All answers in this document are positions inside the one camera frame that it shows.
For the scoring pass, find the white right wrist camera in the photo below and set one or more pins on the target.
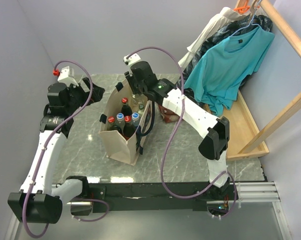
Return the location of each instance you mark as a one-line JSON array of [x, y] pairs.
[[130, 60]]

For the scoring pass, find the white garment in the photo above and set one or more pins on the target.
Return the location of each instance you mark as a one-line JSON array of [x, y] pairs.
[[225, 16]]

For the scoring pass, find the cola bottle red cap front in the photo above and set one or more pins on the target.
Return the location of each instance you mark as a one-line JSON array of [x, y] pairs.
[[129, 128]]

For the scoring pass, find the beige canvas tote bag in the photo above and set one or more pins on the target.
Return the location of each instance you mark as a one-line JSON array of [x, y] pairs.
[[116, 146]]

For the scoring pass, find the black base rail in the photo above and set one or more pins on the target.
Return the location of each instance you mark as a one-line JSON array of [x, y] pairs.
[[145, 197]]

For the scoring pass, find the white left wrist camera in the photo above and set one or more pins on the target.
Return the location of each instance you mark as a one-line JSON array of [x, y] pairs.
[[66, 76]]

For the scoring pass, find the turquoise t-shirt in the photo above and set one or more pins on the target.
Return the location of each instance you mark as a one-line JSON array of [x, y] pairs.
[[216, 78]]

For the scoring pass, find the Pocari bottle blue cap right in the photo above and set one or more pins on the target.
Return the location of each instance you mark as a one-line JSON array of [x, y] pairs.
[[135, 118]]

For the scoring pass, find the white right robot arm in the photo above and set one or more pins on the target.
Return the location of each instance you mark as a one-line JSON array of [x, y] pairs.
[[215, 132]]

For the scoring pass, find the red plaid folded cloth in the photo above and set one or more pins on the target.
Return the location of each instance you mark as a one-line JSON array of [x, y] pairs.
[[168, 116]]

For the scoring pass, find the light blue hanger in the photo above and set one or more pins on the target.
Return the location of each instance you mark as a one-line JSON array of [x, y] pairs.
[[249, 22]]

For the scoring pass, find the cola bottle red cap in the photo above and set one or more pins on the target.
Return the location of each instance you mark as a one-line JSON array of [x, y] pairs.
[[126, 110], [129, 128], [112, 125]]

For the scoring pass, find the wooden clothes rack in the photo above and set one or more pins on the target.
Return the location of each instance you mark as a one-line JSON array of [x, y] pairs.
[[277, 82]]

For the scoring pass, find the clear green-capped glass bottle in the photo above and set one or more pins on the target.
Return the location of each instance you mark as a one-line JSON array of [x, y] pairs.
[[137, 100]]

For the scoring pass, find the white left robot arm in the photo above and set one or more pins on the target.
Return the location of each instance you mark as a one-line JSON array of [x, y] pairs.
[[36, 201]]

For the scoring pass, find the Pocari bottle blue cap left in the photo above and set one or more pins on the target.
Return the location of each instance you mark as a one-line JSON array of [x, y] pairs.
[[120, 119]]

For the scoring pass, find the pocari bottle blue cap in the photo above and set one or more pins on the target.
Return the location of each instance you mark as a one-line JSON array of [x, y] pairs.
[[135, 118], [120, 119]]

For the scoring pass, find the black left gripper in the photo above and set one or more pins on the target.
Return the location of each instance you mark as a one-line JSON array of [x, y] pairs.
[[97, 95]]

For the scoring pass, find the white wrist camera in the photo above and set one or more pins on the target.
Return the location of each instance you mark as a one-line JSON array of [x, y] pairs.
[[130, 60], [66, 76]]

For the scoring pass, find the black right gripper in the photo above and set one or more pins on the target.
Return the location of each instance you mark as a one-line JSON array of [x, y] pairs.
[[130, 78]]

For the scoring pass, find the orange hanger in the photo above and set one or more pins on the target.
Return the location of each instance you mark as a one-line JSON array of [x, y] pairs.
[[242, 6]]

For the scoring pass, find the dark floral shirt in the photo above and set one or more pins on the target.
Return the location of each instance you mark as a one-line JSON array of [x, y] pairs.
[[215, 39]]

